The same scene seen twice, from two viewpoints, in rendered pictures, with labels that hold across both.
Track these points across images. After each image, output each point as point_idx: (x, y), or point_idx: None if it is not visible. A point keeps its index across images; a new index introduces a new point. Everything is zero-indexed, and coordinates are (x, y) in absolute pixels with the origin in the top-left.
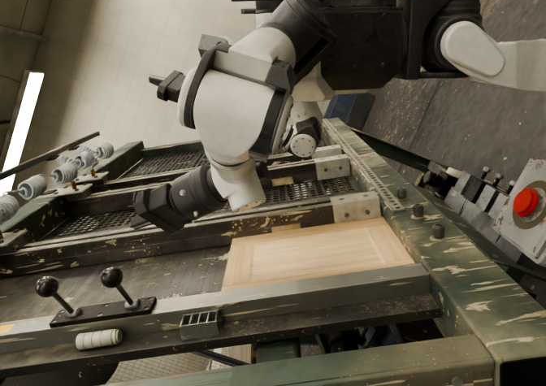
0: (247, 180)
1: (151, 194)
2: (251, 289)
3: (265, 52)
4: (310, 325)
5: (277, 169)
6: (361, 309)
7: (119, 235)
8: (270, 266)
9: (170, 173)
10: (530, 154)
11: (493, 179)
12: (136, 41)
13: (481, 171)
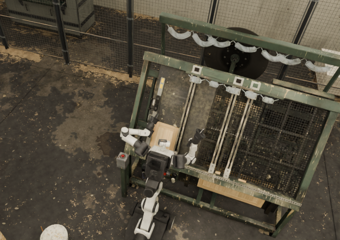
0: None
1: (152, 118)
2: None
3: (122, 139)
4: None
5: (214, 151)
6: (145, 139)
7: (185, 105)
8: (162, 131)
9: (242, 121)
10: (224, 238)
11: (240, 230)
12: None
13: (250, 234)
